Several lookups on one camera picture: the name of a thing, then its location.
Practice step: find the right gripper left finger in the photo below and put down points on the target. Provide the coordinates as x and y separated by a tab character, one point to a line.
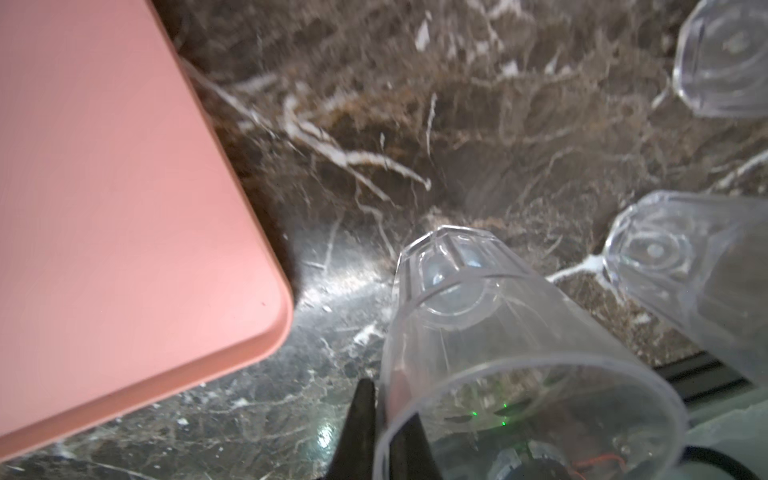
353	457

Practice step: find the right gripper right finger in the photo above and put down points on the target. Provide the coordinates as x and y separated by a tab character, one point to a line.
410	453

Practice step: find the clear faceted glass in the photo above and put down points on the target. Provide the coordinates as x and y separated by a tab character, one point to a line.
698	261
510	377

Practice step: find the pink plastic tray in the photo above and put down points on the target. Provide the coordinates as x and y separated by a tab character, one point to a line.
132	264

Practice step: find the clear faceted glass front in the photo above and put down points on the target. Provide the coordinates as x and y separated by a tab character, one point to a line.
698	261

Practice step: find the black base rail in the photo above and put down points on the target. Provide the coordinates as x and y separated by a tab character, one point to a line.
702	377

